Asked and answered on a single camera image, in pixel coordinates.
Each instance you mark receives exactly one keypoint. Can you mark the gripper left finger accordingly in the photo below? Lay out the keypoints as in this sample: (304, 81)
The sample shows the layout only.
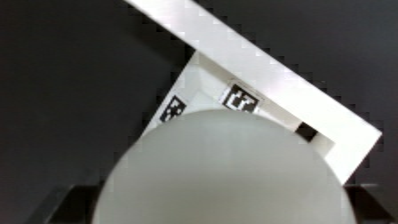
(67, 205)

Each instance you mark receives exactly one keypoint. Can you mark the white U-shaped fence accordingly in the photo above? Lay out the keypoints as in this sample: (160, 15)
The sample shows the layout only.
(222, 45)

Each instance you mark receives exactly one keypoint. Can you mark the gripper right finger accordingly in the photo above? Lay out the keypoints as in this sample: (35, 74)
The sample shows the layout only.
(369, 210)

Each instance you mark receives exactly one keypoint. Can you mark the white lamp bulb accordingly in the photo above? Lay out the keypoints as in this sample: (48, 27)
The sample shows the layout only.
(220, 170)

